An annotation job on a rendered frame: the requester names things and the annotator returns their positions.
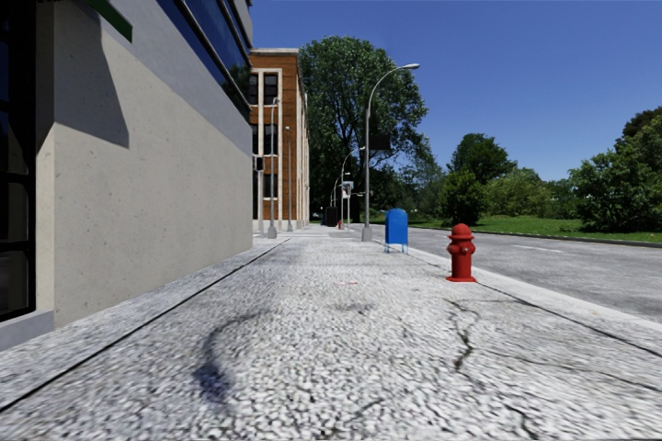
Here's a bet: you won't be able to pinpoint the grey street lamp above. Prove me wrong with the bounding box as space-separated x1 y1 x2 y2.
360 62 421 243
337 145 367 230

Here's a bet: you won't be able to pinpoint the blue letter box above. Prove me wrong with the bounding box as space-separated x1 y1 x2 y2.
384 208 410 254

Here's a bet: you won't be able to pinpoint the tree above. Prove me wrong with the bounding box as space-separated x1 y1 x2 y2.
298 35 437 224

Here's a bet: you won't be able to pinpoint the red brick building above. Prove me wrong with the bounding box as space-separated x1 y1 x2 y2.
247 48 312 232

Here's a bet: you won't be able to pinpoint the red fire hydrant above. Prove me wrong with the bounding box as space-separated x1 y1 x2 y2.
445 222 478 284

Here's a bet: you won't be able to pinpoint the pale concrete building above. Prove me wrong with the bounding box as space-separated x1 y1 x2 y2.
0 0 255 362

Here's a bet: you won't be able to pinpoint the trees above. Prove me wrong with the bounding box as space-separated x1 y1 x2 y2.
363 96 662 233

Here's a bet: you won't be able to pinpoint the sign on a post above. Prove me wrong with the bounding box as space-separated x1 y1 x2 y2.
341 180 355 230

